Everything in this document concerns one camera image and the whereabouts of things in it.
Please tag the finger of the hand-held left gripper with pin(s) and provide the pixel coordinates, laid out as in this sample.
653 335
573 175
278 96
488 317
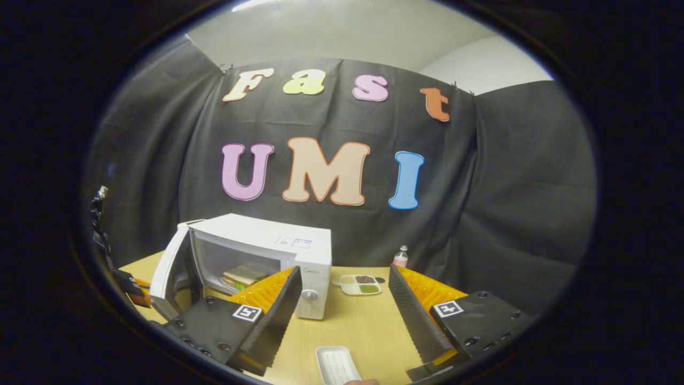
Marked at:
128 286

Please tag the white rectangular plastic tray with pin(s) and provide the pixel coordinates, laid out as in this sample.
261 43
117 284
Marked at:
336 366

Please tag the white divided dish with grains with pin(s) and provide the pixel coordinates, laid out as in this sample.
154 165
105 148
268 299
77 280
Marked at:
359 289

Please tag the white microwave oven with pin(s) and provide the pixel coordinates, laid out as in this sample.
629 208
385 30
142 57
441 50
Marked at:
256 232

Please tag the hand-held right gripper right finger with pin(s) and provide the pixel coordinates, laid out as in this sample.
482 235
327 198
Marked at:
414 315

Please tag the small bottle with pink label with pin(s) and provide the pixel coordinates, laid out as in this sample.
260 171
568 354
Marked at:
401 259

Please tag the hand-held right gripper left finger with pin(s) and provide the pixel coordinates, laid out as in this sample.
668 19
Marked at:
275 321

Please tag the sandwich with green lettuce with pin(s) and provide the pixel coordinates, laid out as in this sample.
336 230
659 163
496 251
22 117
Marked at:
243 275

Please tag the black backdrop cloth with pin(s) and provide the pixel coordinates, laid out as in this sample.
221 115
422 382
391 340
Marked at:
507 203

